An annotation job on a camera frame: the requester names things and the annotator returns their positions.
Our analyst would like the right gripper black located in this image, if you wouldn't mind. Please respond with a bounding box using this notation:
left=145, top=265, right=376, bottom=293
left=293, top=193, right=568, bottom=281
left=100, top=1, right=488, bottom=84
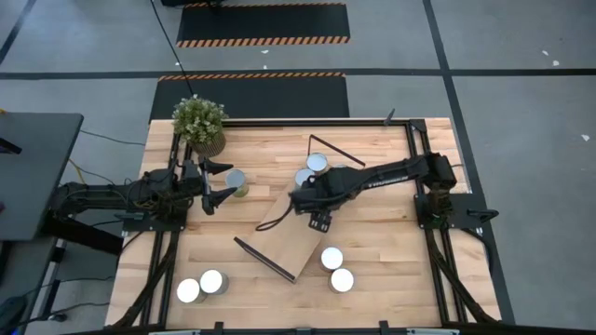
left=288, top=172, right=346, bottom=234

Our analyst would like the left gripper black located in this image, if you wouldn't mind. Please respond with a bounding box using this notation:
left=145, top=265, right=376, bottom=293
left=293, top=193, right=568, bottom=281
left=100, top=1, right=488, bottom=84
left=180, top=156, right=238, bottom=217

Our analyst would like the orange label tin can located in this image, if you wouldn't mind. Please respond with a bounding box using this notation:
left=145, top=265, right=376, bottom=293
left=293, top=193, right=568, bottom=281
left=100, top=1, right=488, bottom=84
left=224, top=168, right=251, bottom=198

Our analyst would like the teal gradient tin can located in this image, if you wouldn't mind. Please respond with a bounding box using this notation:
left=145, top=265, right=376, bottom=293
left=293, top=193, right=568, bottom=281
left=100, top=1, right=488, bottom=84
left=319, top=246, right=345, bottom=273

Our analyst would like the pineapple label tin can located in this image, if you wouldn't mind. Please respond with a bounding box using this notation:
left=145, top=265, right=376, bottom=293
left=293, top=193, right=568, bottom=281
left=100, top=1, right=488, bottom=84
left=293, top=167, right=317, bottom=192

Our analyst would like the peach label tin can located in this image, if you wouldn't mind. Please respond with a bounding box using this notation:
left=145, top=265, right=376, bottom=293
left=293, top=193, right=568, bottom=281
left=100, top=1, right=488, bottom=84
left=305, top=152, right=330, bottom=176

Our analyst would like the corn label tin can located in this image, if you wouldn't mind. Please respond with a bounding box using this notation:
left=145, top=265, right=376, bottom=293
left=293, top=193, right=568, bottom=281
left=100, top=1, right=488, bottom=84
left=328, top=268, right=355, bottom=295

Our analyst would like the artificial plant in ribbed pot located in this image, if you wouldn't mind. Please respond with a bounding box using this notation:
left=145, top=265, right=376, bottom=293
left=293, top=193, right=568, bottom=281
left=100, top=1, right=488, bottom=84
left=170, top=94, right=229, bottom=158

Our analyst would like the tin can with silver lid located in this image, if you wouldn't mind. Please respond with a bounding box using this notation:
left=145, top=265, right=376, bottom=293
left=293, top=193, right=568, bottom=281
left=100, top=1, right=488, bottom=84
left=176, top=277, right=207, bottom=304
left=199, top=268, right=230, bottom=296

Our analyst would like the black hazard-striped floor mat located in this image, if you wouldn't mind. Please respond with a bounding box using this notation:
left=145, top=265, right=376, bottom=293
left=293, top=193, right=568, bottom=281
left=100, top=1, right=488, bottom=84
left=149, top=72, right=350, bottom=123
left=176, top=2, right=351, bottom=48

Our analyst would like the black desk foot beam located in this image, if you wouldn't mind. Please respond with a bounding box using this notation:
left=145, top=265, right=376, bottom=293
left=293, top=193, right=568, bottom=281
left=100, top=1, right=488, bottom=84
left=40, top=208, right=125, bottom=256

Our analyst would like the black desk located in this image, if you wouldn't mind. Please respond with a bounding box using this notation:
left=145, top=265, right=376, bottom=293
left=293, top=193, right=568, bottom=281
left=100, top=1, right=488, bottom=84
left=0, top=111, right=85, bottom=242

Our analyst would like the wooden shelf with black frame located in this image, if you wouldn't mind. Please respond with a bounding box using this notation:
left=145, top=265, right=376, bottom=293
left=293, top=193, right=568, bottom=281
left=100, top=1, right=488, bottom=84
left=234, top=133, right=367, bottom=284

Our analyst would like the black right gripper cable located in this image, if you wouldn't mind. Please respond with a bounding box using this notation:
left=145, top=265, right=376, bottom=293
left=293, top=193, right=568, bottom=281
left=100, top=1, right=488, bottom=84
left=254, top=202, right=299, bottom=233

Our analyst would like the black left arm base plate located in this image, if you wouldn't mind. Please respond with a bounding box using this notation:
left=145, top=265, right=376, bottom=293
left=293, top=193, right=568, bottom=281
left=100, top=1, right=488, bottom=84
left=121, top=214, right=187, bottom=233

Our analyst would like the black aluminium table frame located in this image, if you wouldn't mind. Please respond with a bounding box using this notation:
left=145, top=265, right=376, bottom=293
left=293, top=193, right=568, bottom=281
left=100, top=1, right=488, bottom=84
left=111, top=118, right=502, bottom=335

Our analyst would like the yellow floor cable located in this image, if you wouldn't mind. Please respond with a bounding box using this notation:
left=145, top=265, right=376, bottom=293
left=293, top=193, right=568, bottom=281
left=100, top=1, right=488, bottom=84
left=68, top=159, right=94, bottom=187

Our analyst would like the black hanging cable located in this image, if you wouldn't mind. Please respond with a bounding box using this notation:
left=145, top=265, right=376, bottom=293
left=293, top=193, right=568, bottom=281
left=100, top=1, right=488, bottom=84
left=149, top=0, right=195, bottom=98

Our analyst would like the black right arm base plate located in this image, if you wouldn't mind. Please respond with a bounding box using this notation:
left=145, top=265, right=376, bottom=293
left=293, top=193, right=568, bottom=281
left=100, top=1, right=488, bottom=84
left=414, top=193, right=499, bottom=230

